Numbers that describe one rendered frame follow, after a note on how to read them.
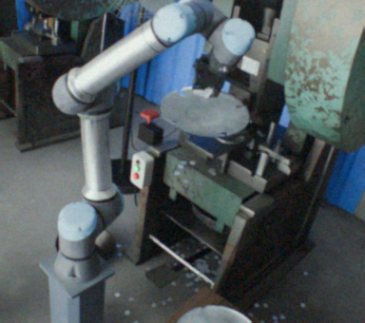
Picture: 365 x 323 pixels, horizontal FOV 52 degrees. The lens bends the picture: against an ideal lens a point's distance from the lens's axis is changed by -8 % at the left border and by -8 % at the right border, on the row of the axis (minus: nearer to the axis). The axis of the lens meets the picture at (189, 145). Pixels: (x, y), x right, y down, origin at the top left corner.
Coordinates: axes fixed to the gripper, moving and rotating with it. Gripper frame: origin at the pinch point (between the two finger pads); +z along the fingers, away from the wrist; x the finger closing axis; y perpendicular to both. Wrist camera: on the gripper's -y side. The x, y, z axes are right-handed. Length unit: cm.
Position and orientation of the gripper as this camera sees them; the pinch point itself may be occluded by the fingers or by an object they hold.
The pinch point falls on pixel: (208, 92)
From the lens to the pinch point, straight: 120.9
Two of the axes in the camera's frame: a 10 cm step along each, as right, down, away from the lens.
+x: -0.1, 9.6, -2.8
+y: -9.7, -0.7, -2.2
